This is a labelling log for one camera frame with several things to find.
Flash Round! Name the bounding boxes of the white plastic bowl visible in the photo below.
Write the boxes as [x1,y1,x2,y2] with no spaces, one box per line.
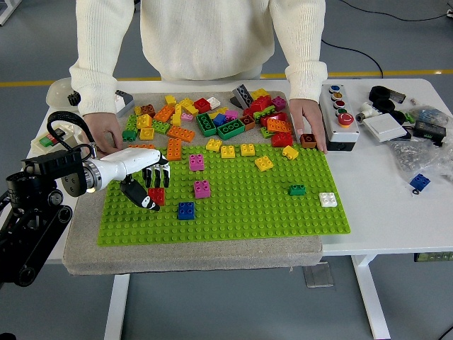
[47,76,79,109]

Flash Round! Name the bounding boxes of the orange building brick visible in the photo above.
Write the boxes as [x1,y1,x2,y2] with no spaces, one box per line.
[166,137,183,162]
[154,105,176,122]
[266,118,293,134]

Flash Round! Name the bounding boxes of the white table leg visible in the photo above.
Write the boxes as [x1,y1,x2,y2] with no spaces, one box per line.
[103,273,131,340]
[351,254,392,340]

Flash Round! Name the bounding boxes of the grey-brown mat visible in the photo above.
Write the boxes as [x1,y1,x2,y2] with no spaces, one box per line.
[62,91,325,276]

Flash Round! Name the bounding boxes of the person's right hand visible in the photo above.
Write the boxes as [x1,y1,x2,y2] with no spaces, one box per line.
[80,111,125,159]

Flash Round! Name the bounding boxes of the table height controller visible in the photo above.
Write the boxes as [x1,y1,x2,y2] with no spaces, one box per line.
[413,251,453,263]

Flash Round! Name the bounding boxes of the white furniture frame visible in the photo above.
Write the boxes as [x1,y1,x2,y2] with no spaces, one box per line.
[0,0,17,26]

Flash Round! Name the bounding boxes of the upturned dark green brick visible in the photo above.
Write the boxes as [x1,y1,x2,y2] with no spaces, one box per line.
[196,112,217,137]
[217,118,247,139]

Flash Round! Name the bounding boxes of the white red-green switch box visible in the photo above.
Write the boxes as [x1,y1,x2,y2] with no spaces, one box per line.
[30,120,86,153]

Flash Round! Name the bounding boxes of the white push-button control box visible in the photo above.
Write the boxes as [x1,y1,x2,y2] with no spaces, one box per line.
[318,84,361,152]

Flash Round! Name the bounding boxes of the clear bag of screws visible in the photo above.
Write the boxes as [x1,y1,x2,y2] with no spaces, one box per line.
[387,136,453,183]

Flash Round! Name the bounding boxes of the black power adapter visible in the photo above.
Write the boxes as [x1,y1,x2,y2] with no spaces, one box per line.
[412,120,447,142]

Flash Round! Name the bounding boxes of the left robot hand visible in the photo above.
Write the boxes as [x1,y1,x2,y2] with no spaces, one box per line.
[94,147,172,213]

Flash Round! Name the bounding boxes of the person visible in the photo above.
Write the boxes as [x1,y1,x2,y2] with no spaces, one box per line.
[69,0,328,118]

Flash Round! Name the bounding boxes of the green studded baseplate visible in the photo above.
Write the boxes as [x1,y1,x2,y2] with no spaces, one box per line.
[97,142,352,247]

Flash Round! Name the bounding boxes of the person's left hand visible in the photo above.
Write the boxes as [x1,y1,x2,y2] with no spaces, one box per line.
[289,98,328,155]

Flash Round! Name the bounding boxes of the grey long brick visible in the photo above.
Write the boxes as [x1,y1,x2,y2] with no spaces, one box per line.
[229,84,255,109]

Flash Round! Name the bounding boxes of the grey building brick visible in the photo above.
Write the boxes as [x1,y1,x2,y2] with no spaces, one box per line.
[115,90,135,118]

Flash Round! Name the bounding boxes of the black floor cable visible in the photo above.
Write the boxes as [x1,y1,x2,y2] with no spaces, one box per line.
[321,38,385,79]
[343,0,453,22]

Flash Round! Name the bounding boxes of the long orange brick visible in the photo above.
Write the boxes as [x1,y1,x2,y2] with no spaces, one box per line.
[166,126,196,142]

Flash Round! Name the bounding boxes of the white pipe fitting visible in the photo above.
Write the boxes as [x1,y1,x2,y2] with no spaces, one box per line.
[355,101,382,123]

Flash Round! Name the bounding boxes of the clear bag with blue parts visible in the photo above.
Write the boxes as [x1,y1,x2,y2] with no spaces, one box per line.
[406,104,453,128]

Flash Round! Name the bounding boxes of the red building brick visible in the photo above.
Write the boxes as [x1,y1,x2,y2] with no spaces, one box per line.
[260,111,288,127]
[271,132,294,147]
[148,187,166,206]
[247,96,275,113]

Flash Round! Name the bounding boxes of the white wall switch plate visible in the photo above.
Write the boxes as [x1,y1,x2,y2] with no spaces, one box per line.
[362,112,408,144]

